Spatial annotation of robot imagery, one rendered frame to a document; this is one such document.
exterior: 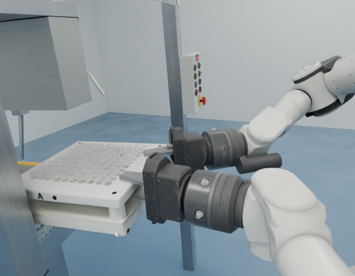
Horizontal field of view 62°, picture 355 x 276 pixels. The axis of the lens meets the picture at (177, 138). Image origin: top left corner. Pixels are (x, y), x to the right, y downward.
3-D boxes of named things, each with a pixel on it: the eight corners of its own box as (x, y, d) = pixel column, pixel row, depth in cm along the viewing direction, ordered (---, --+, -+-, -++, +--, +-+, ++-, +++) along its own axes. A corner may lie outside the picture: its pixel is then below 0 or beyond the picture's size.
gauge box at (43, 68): (92, 100, 76) (78, 17, 70) (67, 110, 67) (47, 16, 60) (24, 101, 83) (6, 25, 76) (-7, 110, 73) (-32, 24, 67)
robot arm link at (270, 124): (243, 126, 63) (275, 97, 70) (233, 150, 70) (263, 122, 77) (269, 144, 61) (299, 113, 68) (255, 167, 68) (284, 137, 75)
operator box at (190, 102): (204, 105, 147) (201, 52, 139) (195, 114, 132) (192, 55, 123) (192, 105, 149) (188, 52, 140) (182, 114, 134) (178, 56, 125)
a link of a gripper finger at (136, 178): (127, 173, 54) (156, 178, 52) (116, 180, 51) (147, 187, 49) (126, 165, 54) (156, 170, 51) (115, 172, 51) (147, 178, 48)
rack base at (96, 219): (7, 219, 55) (4, 208, 55) (82, 165, 77) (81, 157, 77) (124, 236, 48) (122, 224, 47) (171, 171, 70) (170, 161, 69)
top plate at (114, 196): (0, 196, 54) (-4, 187, 53) (79, 148, 76) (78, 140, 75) (120, 210, 46) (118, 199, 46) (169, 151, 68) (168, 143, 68)
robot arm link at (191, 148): (176, 134, 57) (233, 127, 60) (165, 121, 66) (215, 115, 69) (179, 191, 61) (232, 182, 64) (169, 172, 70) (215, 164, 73)
